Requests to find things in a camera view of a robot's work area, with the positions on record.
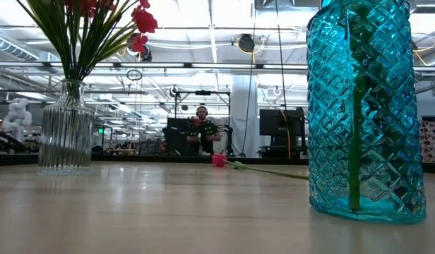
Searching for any white robot figure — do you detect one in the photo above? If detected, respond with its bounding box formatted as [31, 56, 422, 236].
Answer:
[1, 97, 33, 143]

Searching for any black aluminium table frame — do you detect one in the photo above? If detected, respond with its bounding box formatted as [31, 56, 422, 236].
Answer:
[0, 154, 435, 174]

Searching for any black upright panel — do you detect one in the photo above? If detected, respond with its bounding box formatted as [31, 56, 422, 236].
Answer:
[166, 118, 191, 156]

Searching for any black monitor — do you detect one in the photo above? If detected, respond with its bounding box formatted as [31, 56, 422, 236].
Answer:
[258, 108, 306, 137]

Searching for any person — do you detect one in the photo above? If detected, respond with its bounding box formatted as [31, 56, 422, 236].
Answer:
[187, 105, 222, 156]

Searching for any white dotted cloth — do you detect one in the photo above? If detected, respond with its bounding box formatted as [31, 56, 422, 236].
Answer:
[419, 120, 435, 164]

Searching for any hanging black cable loop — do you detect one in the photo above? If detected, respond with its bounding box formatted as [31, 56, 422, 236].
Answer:
[126, 68, 143, 81]

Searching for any red artificial flower bunch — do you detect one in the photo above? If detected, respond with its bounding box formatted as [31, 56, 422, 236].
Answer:
[67, 0, 159, 84]

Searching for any red artificial tulip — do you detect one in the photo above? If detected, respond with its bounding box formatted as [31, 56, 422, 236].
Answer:
[212, 153, 309, 181]

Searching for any clear ribbed glass vase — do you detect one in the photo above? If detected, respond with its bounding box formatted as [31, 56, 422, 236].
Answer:
[37, 79, 95, 176]

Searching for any blue diamond-pattern glass vase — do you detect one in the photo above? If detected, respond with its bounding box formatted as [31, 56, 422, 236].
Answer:
[306, 0, 427, 224]

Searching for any black gantry frame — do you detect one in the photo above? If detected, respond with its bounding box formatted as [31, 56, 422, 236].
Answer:
[174, 90, 232, 119]

